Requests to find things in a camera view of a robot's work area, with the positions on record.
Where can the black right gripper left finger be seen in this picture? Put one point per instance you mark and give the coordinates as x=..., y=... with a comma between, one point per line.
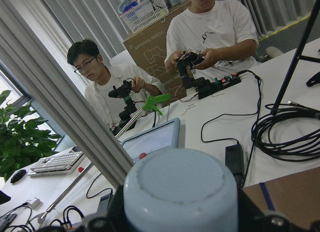
x=113, y=220

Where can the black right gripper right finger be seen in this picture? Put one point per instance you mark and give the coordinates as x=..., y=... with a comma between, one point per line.
x=252, y=219

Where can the light blue cup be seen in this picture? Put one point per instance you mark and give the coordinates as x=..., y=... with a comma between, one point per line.
x=181, y=190

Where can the black power adapter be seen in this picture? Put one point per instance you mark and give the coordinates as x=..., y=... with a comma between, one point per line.
x=234, y=160

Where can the white keyboard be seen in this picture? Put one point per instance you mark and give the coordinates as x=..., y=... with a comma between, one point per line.
x=56, y=164

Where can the blue teach pendant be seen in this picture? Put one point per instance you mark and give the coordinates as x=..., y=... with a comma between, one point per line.
x=163, y=136

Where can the black computer mouse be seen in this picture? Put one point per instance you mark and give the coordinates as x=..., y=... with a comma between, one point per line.
x=17, y=176

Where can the green potted plant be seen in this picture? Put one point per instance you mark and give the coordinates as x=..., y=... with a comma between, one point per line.
x=21, y=141

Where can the green plastic clamp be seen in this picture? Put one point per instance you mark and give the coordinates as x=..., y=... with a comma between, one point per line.
x=152, y=101

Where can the black tripod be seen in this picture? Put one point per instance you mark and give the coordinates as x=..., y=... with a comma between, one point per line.
x=298, y=56

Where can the person in white shirt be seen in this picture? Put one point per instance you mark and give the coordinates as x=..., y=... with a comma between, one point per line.
x=85, y=57

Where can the brown cardboard box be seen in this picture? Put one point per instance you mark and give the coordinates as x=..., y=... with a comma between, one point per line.
x=148, y=49

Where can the white plastic basket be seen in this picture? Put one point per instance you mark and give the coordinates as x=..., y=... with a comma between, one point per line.
x=138, y=14

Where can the aluminium frame post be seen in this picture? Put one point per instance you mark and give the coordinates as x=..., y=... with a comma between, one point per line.
x=22, y=52

